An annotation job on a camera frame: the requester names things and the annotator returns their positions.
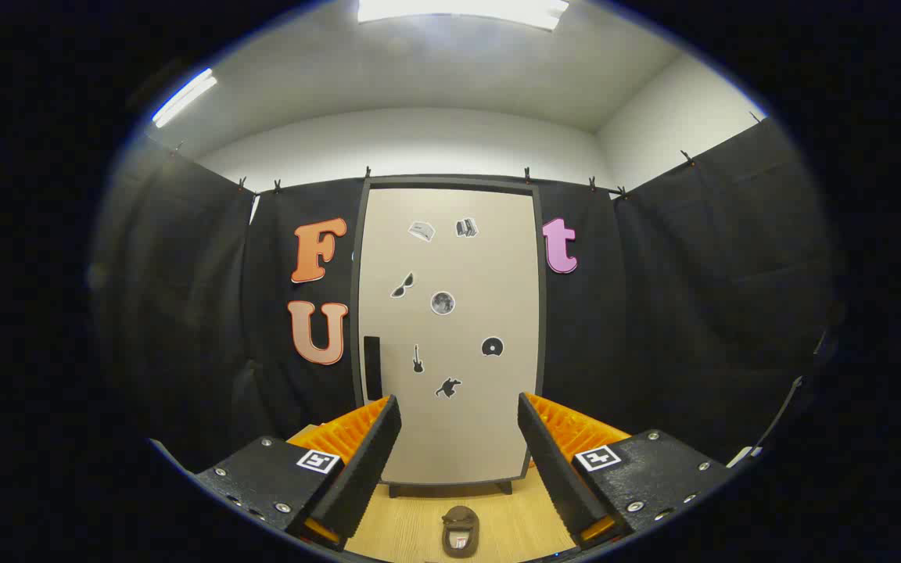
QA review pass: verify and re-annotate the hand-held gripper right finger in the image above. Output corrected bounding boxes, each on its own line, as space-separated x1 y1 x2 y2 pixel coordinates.
518 392 734 550

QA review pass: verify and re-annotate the grey shoe cabinet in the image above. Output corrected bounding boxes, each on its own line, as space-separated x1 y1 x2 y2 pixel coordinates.
350 177 549 498

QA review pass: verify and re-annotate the black door handle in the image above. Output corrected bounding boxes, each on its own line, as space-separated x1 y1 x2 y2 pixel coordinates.
364 336 382 402

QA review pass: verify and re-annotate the black backdrop cloth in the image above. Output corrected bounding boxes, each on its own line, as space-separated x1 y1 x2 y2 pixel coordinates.
91 117 842 478

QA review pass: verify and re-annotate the brown bow shoe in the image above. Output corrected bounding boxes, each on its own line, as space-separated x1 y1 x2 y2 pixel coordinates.
441 506 481 558

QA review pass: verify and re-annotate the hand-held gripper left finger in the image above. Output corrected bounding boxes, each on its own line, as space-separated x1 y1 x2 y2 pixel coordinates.
195 395 404 552

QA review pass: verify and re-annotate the rectangular ceiling light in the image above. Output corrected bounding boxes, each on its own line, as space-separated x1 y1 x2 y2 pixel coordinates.
152 68 218 129
357 0 570 32

